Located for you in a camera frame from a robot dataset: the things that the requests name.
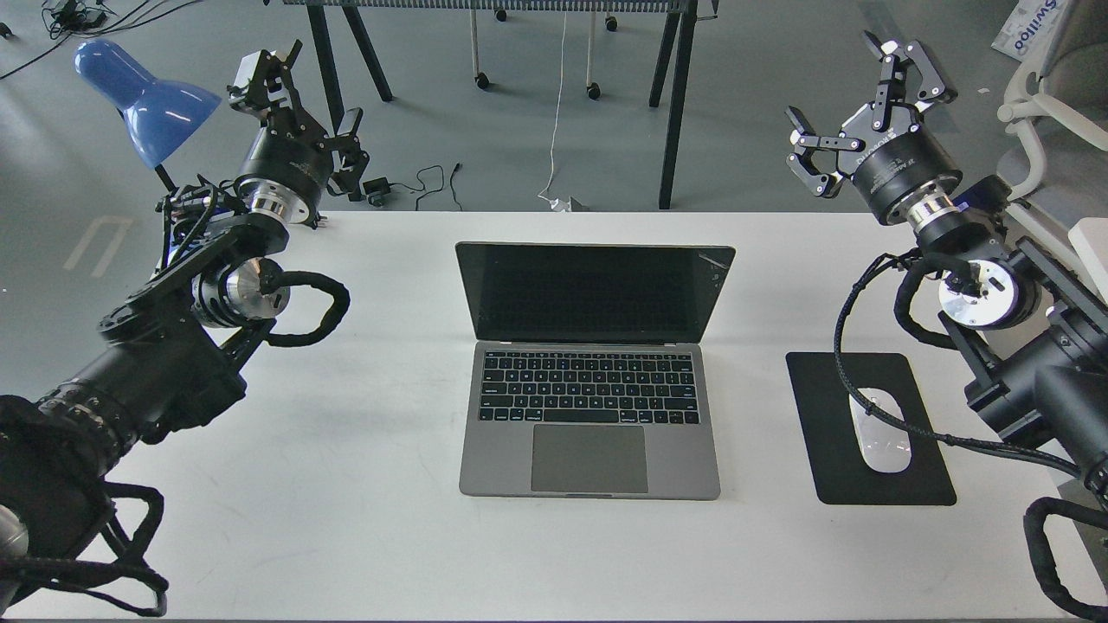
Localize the white rolling cart legs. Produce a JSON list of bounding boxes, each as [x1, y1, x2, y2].
[[468, 9, 620, 100]]

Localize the black mouse pad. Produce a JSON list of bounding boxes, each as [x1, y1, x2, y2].
[[786, 351, 957, 505]]

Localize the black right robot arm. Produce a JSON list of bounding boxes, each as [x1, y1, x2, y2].
[[786, 32, 1107, 622]]

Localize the black background table frame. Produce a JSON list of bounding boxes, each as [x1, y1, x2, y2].
[[280, 1, 700, 210]]

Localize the white printed box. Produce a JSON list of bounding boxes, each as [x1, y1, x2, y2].
[[991, 1, 1076, 62]]

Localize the white computer mouse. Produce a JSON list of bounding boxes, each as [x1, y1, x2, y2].
[[850, 388, 912, 474]]

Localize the black power adapter with cable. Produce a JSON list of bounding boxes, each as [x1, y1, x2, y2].
[[361, 162, 464, 210]]

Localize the white hanging cable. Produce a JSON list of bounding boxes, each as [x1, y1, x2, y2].
[[538, 10, 574, 213]]

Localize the white office chair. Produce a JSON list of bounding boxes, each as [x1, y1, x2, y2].
[[997, 1, 1107, 296]]

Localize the grey laptop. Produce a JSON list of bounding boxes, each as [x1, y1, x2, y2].
[[455, 241, 736, 500]]

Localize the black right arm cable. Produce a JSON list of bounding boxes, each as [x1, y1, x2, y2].
[[834, 249, 1083, 477]]

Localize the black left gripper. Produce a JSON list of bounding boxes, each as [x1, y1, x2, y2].
[[227, 40, 370, 228]]

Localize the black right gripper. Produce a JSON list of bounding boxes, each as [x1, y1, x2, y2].
[[786, 31, 963, 226]]

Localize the blue desk lamp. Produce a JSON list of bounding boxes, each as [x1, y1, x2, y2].
[[73, 38, 222, 193]]

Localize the black floor cables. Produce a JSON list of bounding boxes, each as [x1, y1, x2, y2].
[[0, 0, 204, 80]]

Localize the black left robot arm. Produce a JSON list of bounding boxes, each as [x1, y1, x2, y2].
[[1, 41, 368, 617]]

